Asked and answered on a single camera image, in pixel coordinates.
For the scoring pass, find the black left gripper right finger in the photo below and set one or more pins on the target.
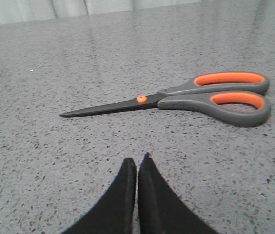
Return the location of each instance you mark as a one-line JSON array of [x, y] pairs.
[[160, 210]]

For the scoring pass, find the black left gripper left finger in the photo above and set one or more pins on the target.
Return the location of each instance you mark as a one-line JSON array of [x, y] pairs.
[[113, 213]]

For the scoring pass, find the light grey curtain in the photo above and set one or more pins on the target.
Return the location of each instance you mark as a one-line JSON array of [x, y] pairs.
[[14, 11]]

